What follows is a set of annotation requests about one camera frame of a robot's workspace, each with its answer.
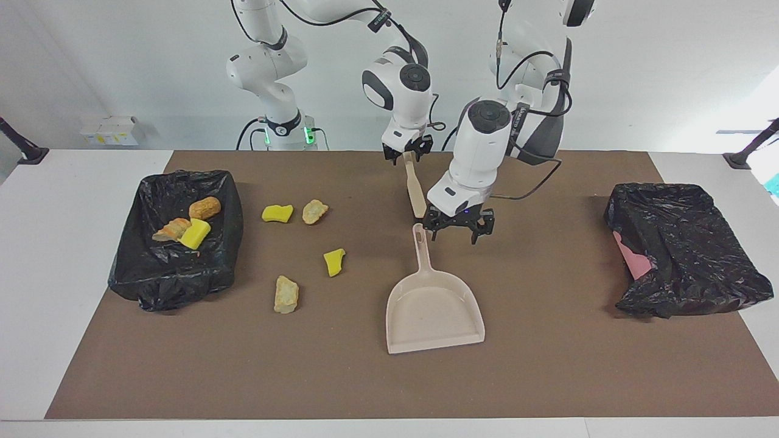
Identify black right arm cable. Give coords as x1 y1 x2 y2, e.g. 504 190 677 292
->
280 0 448 147

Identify brown bread roll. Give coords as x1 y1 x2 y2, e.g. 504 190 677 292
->
189 196 222 221

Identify large white wall box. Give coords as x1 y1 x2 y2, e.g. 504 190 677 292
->
99 116 145 147

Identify black trash bag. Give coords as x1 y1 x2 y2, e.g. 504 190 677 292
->
604 182 775 319
108 170 244 313

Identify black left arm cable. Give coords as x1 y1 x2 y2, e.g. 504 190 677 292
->
492 0 573 201

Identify orange striped bread piece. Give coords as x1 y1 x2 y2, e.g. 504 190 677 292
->
152 218 192 243

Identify beige plastic dustpan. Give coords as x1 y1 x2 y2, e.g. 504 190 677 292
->
386 223 486 355

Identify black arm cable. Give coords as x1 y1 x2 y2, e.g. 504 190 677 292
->
280 0 448 147
492 0 573 201

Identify pale blocky bread piece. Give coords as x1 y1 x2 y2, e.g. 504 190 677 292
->
273 276 299 314

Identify black camera stand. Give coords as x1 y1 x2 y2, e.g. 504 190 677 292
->
723 119 779 170
0 116 49 165

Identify beige hand brush black bristles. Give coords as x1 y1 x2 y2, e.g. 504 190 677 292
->
402 151 428 220

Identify pink plastic bin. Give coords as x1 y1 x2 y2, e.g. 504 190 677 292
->
612 230 653 281

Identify brown table mat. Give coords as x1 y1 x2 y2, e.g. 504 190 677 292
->
44 150 779 420

